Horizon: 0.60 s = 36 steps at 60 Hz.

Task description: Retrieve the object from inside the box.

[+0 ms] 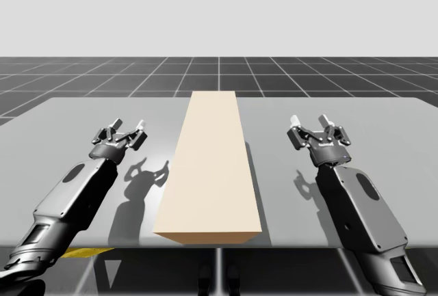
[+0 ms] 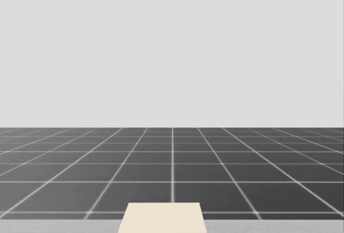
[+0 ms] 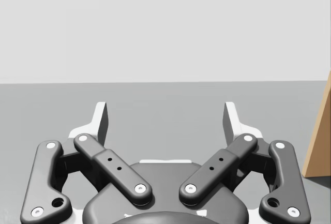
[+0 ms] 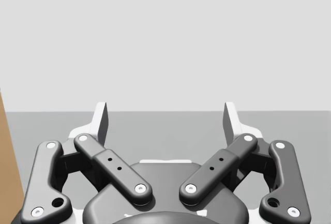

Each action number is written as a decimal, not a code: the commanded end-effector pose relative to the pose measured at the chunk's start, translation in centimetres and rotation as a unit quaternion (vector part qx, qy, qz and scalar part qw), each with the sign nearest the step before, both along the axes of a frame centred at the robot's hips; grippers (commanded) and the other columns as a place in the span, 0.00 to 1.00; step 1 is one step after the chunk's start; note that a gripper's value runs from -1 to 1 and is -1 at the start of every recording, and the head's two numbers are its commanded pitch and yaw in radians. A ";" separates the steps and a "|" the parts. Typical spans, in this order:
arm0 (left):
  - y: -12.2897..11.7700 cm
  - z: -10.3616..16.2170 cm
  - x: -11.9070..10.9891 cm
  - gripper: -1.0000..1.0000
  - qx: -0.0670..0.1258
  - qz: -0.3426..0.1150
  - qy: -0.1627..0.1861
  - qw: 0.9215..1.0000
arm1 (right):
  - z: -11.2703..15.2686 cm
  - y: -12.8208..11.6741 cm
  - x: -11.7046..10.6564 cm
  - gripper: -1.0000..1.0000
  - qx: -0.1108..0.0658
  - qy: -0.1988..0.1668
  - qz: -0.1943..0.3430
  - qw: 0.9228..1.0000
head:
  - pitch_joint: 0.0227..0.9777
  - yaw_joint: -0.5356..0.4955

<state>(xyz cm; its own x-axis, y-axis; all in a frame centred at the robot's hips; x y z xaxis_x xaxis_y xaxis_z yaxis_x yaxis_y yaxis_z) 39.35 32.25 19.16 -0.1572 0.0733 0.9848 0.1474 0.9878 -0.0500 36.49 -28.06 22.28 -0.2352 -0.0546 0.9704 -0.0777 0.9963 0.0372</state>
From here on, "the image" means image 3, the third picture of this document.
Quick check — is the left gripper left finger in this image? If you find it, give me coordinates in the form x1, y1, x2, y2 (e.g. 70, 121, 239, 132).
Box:
20, 101, 153, 224

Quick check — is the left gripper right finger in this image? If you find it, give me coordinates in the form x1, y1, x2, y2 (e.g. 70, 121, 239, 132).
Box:
178, 101, 312, 224

